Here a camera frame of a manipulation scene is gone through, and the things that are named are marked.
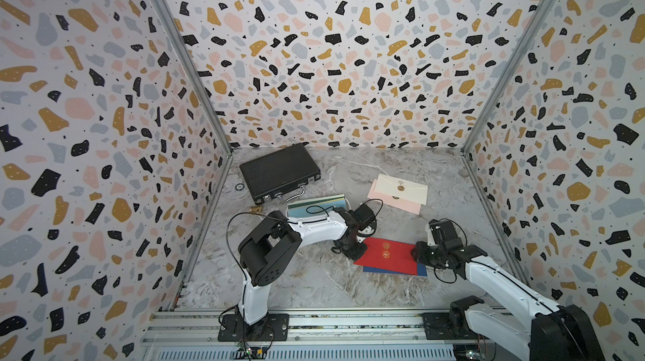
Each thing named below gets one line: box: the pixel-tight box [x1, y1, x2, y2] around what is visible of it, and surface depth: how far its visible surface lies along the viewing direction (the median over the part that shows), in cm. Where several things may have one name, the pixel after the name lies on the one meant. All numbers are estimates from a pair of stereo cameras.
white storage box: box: [285, 196, 352, 230], surface depth 60 cm
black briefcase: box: [239, 142, 322, 205], surface depth 107 cm
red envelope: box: [353, 236, 419, 276], surface depth 90 cm
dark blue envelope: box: [362, 262, 428, 277], surface depth 87 cm
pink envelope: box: [367, 178, 422, 215], surface depth 106 cm
